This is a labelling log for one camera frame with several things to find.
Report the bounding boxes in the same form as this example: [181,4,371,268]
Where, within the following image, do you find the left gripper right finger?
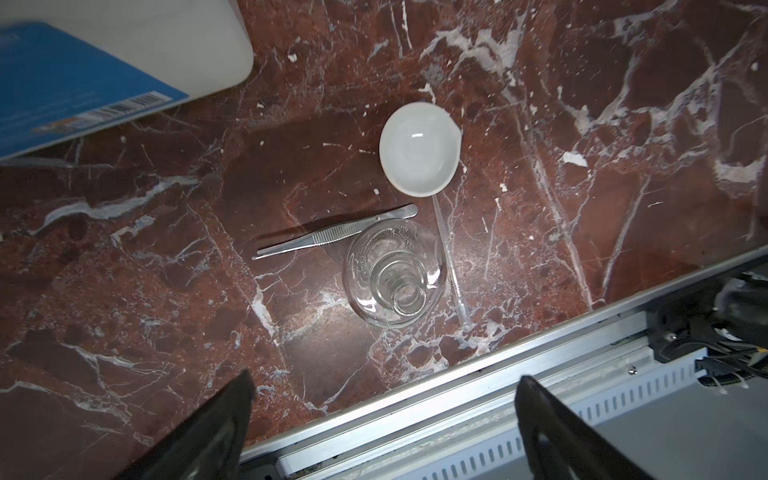
[515,375,650,479]

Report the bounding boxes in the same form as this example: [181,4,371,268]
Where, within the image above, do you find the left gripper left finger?
[116,370,255,479]

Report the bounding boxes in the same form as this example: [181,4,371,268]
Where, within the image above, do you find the glass stirring rod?
[431,195,472,331]

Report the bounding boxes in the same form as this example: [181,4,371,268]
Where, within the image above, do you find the clear glass flask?
[343,219,447,329]

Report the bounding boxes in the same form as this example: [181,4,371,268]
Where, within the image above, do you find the metal tweezers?
[252,204,419,260]

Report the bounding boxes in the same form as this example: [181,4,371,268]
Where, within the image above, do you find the white ceramic dish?
[379,102,462,198]

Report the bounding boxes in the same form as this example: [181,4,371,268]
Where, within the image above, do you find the white plastic storage bin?
[1,1,254,159]

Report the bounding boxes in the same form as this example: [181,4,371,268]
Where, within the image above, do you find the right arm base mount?
[647,262,767,394]

